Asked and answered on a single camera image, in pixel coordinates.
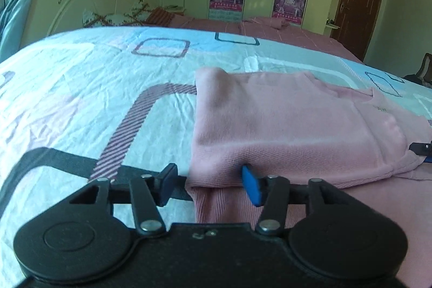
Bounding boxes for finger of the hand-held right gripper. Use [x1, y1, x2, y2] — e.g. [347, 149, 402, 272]
[408, 142, 432, 164]

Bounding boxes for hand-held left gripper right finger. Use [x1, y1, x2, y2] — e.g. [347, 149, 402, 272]
[241, 164, 363, 237]

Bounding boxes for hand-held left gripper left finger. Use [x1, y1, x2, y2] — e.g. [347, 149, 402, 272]
[69, 163, 178, 237]

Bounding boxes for pink knit garment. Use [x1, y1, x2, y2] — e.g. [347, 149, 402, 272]
[185, 67, 432, 232]

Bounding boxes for dark clothes on chair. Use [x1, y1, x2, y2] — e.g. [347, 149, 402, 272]
[403, 73, 432, 88]

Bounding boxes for wooden chair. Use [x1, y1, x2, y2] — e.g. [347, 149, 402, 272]
[416, 53, 432, 83]

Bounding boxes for printed white bed blanket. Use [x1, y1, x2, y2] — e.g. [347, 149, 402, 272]
[0, 25, 432, 288]

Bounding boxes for pink checked bed sheet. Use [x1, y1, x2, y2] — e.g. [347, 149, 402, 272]
[135, 16, 364, 65]

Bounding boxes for brown wooden door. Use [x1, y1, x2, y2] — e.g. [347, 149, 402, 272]
[331, 0, 387, 62]

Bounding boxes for folded pink cloth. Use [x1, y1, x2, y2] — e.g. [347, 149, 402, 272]
[242, 16, 291, 31]

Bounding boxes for striped orange pillow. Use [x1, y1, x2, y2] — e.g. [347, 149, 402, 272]
[144, 7, 177, 27]

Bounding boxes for patterned white pillow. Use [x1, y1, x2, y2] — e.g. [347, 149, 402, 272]
[82, 9, 136, 29]
[126, 0, 152, 23]

